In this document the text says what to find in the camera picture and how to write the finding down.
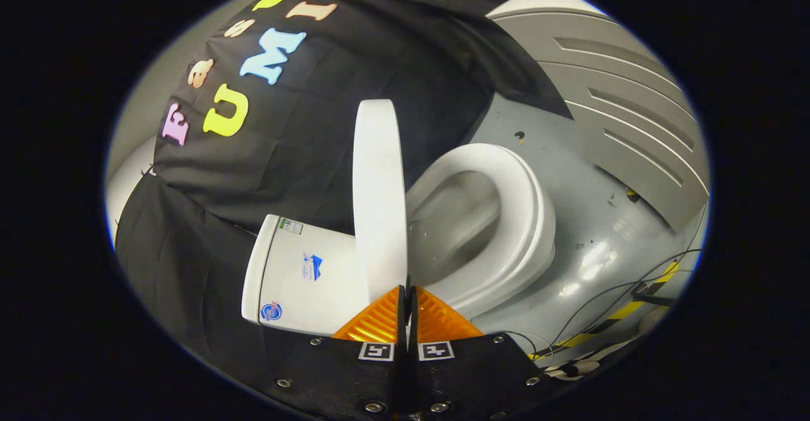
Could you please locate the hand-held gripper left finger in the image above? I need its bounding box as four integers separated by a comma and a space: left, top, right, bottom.
269, 285, 408, 420

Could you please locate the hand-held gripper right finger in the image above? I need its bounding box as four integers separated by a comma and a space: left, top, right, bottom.
408, 286, 545, 420

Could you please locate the white toilet tank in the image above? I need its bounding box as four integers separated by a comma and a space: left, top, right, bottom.
241, 214, 371, 338

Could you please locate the white toilet bowl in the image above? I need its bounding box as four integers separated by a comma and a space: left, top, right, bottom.
407, 155, 558, 321

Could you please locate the white toilet seat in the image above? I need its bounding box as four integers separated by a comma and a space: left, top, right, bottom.
405, 143, 552, 296

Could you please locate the yellow black floor tape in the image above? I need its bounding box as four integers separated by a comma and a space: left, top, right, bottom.
530, 260, 682, 360

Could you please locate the black backdrop cloth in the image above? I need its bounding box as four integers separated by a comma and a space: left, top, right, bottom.
114, 0, 574, 403

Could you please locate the white cabinet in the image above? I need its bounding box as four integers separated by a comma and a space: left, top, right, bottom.
486, 0, 711, 232

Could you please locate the black cable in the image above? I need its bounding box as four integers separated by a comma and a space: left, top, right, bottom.
500, 249, 703, 360

